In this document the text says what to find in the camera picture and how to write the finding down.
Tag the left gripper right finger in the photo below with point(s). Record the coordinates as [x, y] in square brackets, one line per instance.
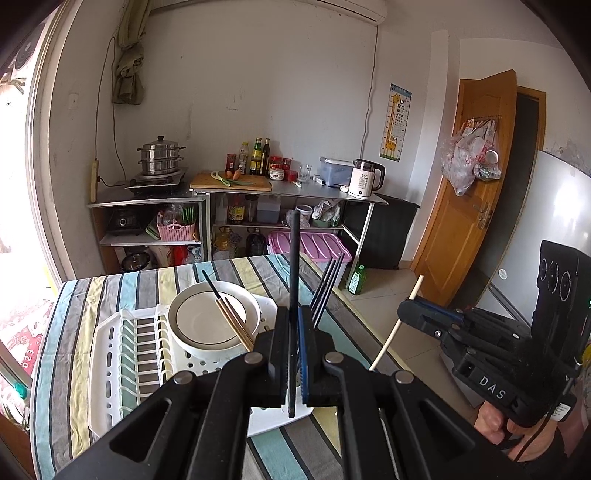
[318, 386]

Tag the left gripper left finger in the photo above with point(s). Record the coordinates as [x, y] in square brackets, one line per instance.
[269, 378]

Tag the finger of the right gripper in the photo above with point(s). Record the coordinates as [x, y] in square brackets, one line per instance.
[456, 316]
[440, 327]

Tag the wooden chopstick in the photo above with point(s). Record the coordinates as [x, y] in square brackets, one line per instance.
[240, 318]
[233, 318]

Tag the white chopstick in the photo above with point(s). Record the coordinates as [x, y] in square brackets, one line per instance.
[385, 348]

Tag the metal kitchen shelf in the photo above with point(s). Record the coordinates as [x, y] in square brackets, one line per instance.
[124, 218]

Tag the person right hand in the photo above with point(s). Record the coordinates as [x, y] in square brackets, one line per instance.
[535, 441]

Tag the striped tablecloth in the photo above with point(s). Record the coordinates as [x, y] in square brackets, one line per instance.
[306, 449]

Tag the white ceramic bowl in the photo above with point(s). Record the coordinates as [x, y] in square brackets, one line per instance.
[198, 326]

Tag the wooden door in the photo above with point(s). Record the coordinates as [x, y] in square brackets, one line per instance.
[458, 225]

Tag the green bottle on floor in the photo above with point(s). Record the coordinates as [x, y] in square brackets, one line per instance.
[357, 281]

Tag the pink lidded storage box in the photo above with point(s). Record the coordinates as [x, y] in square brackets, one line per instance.
[319, 247]

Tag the white dish drying rack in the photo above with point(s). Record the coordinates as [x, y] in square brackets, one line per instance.
[133, 354]

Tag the white electric kettle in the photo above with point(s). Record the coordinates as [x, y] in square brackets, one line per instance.
[367, 177]

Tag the pink plastic basket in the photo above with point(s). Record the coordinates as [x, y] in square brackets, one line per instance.
[176, 233]

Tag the plastic bags on door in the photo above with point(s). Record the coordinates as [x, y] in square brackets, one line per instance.
[471, 155]

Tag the clear plastic container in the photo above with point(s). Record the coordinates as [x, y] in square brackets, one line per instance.
[335, 173]

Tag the wooden cutting board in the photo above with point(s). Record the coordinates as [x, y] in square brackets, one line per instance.
[219, 181]

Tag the green label sauce bottle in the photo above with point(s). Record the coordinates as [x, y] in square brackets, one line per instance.
[256, 159]

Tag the dark sauce bottle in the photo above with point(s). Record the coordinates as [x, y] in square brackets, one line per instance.
[264, 162]

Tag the induction cooktop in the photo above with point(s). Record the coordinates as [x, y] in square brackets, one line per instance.
[139, 182]

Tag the giraffe height chart poster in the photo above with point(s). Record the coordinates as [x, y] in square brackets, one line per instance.
[396, 123]

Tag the stainless steel steamer pot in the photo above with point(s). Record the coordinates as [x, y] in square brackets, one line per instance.
[160, 157]

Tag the white power strip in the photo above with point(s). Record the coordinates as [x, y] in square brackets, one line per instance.
[94, 180]

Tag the hanging green cloth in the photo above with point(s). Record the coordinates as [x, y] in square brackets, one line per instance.
[128, 88]

